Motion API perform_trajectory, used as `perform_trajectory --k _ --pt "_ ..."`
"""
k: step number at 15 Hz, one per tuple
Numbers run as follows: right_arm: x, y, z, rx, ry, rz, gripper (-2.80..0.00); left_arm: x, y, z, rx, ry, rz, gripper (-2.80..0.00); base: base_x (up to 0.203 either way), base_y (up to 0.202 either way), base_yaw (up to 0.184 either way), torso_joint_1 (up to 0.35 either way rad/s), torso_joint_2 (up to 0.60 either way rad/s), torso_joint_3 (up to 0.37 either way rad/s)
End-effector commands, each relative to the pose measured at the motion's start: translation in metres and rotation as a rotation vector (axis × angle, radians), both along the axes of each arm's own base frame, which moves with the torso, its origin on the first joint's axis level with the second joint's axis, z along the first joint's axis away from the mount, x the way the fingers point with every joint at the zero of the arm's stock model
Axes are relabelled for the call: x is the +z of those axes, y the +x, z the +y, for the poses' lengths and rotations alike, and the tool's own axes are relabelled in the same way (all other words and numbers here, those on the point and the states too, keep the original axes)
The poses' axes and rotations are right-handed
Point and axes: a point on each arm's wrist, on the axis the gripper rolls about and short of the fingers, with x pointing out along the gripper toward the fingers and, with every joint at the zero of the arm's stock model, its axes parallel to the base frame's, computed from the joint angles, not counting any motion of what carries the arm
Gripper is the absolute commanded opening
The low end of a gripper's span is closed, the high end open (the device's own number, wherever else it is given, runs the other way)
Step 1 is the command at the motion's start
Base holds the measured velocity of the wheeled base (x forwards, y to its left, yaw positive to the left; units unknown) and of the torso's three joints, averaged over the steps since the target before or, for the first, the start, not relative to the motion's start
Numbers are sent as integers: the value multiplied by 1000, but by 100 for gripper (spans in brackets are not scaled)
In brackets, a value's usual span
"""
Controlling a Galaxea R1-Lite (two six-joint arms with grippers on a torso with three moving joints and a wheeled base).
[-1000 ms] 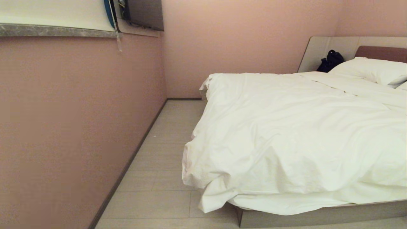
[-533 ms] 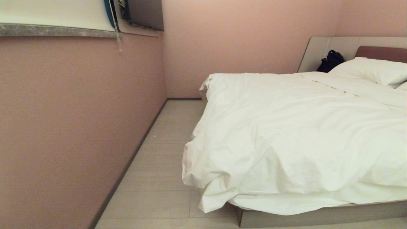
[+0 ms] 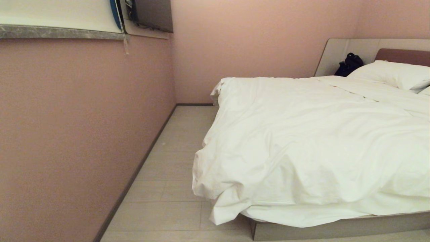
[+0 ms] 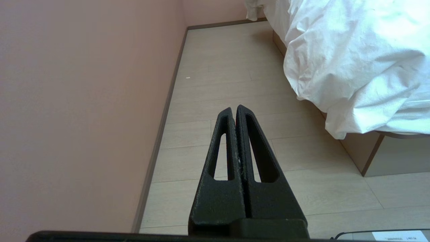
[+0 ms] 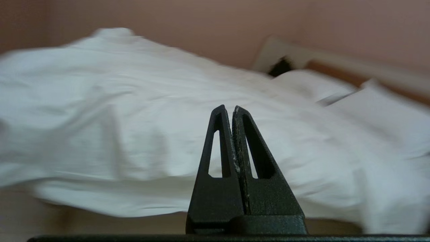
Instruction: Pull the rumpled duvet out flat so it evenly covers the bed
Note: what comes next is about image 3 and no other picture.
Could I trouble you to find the white duvet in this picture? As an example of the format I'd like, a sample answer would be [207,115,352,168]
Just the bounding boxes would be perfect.
[192,76,430,228]

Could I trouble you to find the blue object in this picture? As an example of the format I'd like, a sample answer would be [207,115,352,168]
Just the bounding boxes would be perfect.
[109,0,123,30]

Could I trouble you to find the white bead blind cord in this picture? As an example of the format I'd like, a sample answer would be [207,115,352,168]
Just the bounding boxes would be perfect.
[115,0,130,55]

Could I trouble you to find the grey bed frame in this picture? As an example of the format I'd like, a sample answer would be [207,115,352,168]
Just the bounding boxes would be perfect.
[249,211,430,241]

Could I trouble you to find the black bag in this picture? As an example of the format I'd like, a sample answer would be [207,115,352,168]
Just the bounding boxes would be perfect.
[334,52,364,77]

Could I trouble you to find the grey stone window sill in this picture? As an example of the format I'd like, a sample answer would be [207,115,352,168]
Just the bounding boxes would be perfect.
[0,24,129,41]

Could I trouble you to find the white pillow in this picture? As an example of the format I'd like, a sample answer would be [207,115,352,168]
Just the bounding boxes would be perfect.
[346,60,430,94]

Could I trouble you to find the brown padded headboard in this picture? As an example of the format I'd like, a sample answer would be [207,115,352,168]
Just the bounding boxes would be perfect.
[375,48,430,67]

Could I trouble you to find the white roller blind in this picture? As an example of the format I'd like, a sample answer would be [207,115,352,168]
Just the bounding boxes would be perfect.
[0,0,122,34]

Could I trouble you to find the grey headboard panel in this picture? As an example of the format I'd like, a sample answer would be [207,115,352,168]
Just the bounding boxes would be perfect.
[314,38,430,77]

